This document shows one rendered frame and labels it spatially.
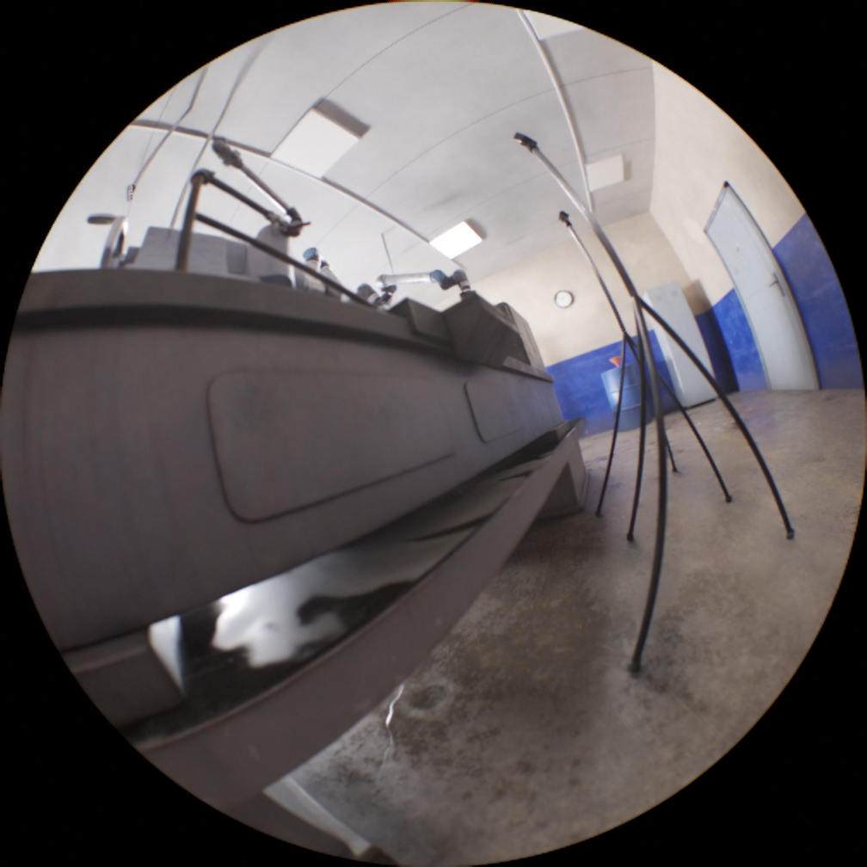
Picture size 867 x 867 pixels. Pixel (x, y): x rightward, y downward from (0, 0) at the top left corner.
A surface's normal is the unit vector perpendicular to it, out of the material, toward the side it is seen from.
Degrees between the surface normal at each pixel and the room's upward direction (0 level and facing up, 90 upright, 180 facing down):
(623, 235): 90
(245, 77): 180
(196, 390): 90
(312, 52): 180
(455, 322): 90
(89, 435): 90
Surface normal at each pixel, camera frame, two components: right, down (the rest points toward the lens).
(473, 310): -0.54, 0.11
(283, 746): 0.79, -0.26
